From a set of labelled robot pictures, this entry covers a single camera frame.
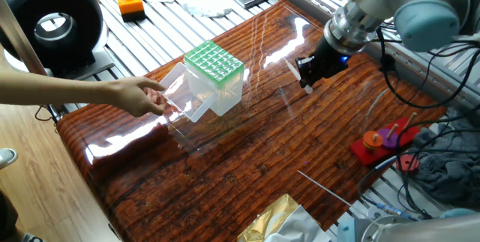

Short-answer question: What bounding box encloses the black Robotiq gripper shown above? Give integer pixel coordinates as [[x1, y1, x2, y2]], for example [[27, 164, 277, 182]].
[[294, 36, 353, 88]]

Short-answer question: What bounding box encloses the clear large pipette tip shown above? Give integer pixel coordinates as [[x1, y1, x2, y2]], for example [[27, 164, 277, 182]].
[[283, 58, 314, 95]]

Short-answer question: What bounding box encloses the pipette tip box green rack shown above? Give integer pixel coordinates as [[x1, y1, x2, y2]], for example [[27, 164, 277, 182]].
[[183, 39, 245, 118]]

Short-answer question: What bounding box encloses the clear hinged box lid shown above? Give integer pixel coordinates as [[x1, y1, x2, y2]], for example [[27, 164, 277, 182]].
[[158, 61, 218, 123]]

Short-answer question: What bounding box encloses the bare person forearm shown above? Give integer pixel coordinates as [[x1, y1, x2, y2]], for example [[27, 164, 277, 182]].
[[0, 70, 113, 106]]

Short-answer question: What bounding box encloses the bare person hand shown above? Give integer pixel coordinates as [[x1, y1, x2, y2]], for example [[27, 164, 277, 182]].
[[106, 76, 168, 118]]

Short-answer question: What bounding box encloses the crumpled white plastic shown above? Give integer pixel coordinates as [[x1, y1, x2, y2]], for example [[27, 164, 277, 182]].
[[182, 0, 233, 19]]

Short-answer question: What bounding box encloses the gold foil packet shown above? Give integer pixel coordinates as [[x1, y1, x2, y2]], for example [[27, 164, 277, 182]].
[[236, 193, 301, 242]]

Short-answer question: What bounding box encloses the grey cloth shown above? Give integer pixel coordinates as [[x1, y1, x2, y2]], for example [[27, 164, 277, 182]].
[[406, 106, 480, 209]]

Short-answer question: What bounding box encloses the orange emergency stop button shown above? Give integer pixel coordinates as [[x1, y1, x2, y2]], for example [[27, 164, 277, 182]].
[[115, 0, 147, 23]]

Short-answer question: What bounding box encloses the brown wooden pole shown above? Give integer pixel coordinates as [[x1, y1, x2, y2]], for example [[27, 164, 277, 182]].
[[0, 0, 50, 76]]

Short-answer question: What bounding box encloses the grey white shoe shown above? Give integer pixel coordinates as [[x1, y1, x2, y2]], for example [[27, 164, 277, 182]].
[[0, 148, 19, 170]]

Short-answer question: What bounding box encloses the black trouser leg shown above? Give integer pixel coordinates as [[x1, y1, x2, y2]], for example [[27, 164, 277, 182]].
[[0, 191, 20, 242]]

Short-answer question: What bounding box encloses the black cable bundle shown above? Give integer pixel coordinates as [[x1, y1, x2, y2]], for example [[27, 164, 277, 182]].
[[355, 24, 480, 220]]

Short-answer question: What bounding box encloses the orange toy ring stack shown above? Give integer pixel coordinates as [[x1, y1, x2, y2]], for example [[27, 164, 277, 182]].
[[362, 130, 384, 151]]

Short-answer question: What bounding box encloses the red ring stacking toy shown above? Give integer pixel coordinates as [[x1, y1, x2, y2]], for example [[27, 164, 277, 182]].
[[350, 112, 421, 167]]

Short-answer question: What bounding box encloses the purple toy ring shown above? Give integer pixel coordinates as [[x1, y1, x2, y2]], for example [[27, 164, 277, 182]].
[[376, 127, 401, 150]]

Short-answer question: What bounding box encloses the white cable tie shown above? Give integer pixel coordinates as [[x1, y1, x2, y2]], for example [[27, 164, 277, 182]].
[[297, 169, 378, 221]]

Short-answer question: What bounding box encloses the red toy ring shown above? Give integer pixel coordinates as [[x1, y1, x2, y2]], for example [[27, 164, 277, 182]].
[[396, 154, 421, 174]]

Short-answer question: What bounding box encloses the black ring-shaped device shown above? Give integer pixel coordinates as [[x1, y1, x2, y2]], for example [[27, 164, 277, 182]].
[[0, 0, 116, 85]]

